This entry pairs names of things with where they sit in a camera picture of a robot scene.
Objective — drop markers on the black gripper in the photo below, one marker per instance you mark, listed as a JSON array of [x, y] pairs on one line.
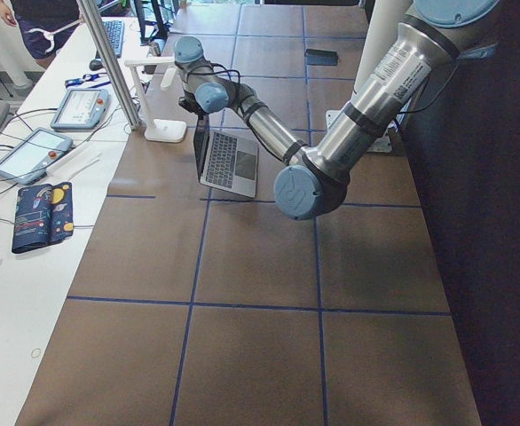
[[199, 114]]

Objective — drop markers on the grey laptop computer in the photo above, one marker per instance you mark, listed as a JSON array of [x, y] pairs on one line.
[[224, 161]]

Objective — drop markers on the black mouse pad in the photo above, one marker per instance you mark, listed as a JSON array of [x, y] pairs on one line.
[[321, 58]]

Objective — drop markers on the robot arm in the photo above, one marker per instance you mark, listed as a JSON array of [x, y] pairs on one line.
[[314, 180]]

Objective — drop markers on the black computer mouse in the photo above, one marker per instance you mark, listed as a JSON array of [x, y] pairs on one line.
[[96, 64]]

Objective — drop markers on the black computer keyboard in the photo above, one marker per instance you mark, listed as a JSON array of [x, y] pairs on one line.
[[115, 34]]

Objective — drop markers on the far teach pendant tablet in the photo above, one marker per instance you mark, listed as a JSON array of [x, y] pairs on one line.
[[80, 109]]

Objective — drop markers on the teach pendant tablet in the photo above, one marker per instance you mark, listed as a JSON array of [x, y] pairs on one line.
[[80, 109], [28, 161]]

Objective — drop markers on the person in dark shorts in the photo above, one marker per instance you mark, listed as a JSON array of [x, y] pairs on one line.
[[33, 17]]

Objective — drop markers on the near teach pendant tablet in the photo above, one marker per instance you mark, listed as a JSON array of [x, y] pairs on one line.
[[28, 161]]

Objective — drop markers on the space pattern pencil case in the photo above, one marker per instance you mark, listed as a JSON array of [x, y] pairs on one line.
[[43, 216]]

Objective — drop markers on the aluminium frame post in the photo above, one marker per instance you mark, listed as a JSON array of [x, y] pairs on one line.
[[95, 25]]

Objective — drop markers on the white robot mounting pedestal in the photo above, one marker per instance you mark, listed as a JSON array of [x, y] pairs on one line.
[[368, 93]]

